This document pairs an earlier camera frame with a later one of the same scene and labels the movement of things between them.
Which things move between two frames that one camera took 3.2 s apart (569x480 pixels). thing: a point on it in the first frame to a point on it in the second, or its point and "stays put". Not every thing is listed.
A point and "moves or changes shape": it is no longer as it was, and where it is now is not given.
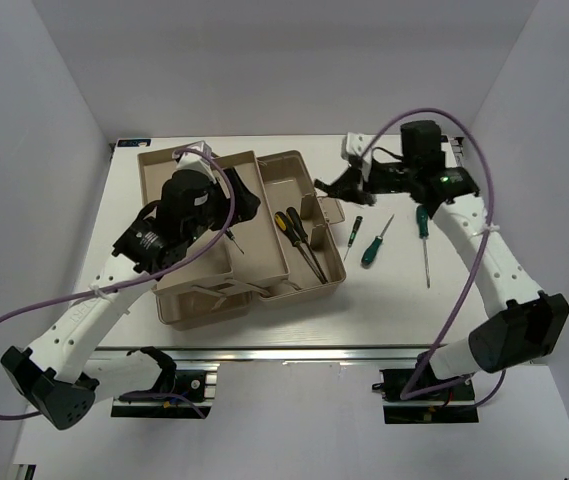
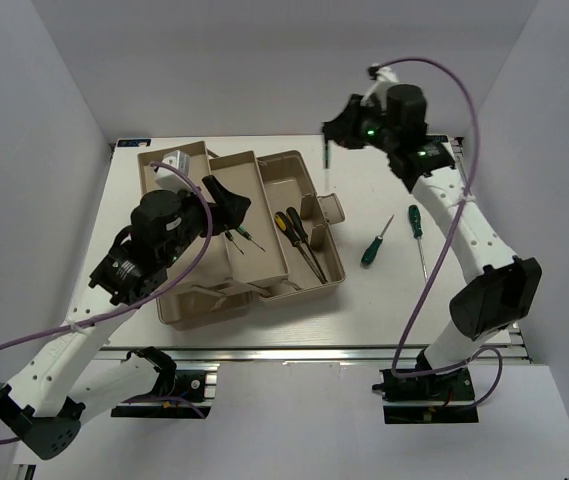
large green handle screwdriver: [369, 256] stays put
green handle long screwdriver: [423, 233] moves or changes shape
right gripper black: [347, 186] to [342, 129]
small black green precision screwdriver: [231, 236] stays put
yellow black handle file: [290, 231] stays put
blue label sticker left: [133, 142] stays put
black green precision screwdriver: [354, 233] to [326, 165]
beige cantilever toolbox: [287, 250] stays put
